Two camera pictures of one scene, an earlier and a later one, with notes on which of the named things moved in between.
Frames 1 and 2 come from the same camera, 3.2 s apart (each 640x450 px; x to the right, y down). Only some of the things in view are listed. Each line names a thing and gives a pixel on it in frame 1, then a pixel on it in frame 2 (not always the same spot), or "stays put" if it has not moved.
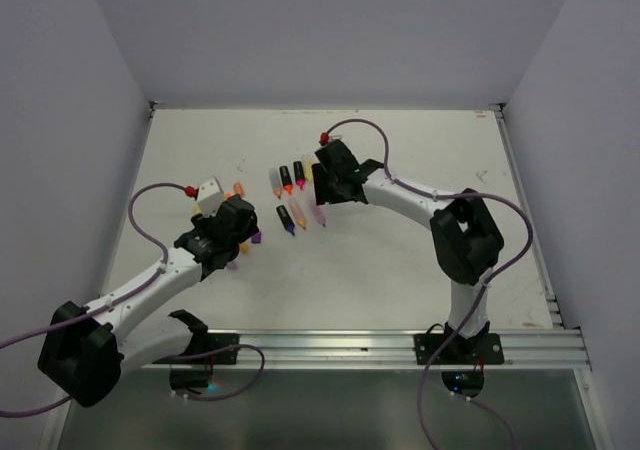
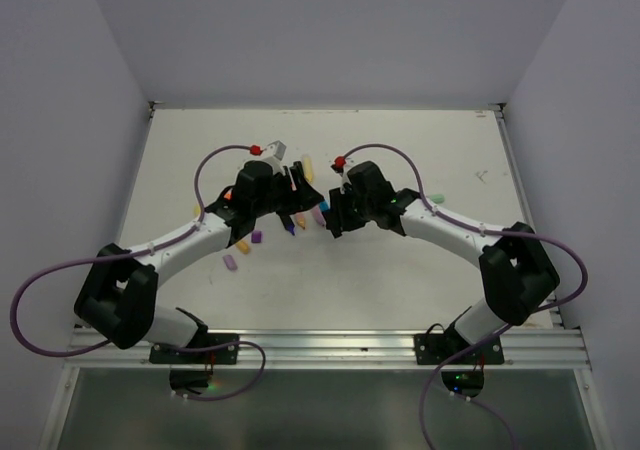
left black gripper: (200, 222) to (304, 195)
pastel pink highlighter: (319, 213) stays put
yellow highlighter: (309, 170) stays put
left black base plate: (194, 373) stays put
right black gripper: (323, 192) to (338, 218)
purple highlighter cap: (257, 238) stays put
